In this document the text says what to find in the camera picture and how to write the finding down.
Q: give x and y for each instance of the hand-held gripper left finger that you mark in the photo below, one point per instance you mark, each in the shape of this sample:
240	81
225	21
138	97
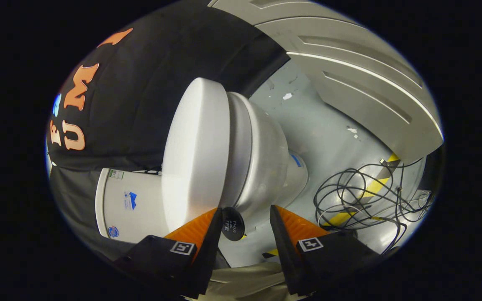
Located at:
211	251

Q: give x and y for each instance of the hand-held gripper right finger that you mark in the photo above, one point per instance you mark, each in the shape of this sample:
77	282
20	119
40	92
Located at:
285	255

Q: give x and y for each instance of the white toilet lid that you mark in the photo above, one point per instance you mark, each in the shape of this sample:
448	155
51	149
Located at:
195	154

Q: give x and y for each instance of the white toilet tank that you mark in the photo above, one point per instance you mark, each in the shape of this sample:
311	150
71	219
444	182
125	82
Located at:
140	205

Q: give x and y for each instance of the white toilet bowl with seat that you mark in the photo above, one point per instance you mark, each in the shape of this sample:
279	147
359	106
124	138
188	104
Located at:
262	159

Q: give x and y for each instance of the round black tag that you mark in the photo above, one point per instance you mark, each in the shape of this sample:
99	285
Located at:
232	225

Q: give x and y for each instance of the yellow black floor tape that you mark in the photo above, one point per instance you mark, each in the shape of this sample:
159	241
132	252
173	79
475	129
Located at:
375	188

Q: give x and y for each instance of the black backdrop cloth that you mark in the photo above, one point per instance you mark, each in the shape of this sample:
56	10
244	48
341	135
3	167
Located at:
153	83

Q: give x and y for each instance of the white drawer cabinet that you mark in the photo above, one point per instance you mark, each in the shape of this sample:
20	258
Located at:
349	75

